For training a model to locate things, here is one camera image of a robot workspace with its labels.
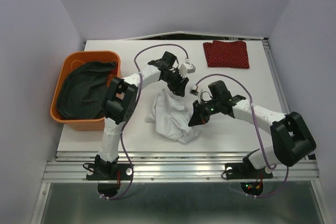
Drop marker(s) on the dark grey dotted skirt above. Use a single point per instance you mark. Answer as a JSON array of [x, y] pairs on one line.
[[83, 90]]

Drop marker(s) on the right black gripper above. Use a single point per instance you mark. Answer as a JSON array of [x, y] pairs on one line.
[[199, 117]]

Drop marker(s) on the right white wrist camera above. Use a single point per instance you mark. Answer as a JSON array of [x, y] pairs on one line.
[[195, 90]]

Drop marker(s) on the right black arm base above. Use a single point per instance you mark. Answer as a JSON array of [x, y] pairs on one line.
[[244, 170]]

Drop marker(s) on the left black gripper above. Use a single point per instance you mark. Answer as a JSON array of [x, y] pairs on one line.
[[179, 88]]

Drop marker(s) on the white skirt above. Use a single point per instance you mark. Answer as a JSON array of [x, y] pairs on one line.
[[171, 117]]

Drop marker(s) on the red polka dot skirt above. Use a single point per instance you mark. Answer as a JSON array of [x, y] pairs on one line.
[[219, 54]]

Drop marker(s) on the orange plastic bin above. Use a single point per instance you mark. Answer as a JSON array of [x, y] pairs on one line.
[[72, 62]]

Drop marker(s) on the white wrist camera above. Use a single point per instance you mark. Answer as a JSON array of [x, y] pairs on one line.
[[195, 90], [186, 68]]

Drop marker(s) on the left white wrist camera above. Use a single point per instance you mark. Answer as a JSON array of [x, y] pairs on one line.
[[186, 68]]

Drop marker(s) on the aluminium mounting rail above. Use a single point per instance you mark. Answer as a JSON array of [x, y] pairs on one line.
[[149, 167]]

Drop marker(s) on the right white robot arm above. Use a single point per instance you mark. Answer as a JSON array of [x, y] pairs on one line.
[[291, 139]]

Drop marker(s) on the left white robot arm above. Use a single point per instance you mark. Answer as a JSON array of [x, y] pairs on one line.
[[120, 100]]

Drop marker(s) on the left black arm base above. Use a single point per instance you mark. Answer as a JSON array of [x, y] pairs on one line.
[[116, 172]]

